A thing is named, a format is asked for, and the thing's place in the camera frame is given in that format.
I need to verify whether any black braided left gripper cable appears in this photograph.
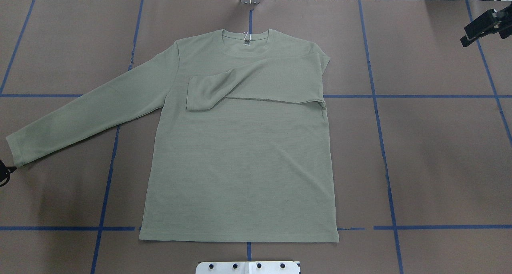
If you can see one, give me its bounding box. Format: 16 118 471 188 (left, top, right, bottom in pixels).
0 160 18 187

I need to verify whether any white central pedestal column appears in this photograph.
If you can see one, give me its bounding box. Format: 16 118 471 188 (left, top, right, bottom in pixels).
195 261 301 274

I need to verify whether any olive green long-sleeve shirt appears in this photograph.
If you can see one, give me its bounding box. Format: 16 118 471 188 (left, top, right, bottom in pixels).
6 29 340 243

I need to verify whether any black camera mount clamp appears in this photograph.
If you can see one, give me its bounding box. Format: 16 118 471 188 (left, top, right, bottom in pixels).
460 6 512 47

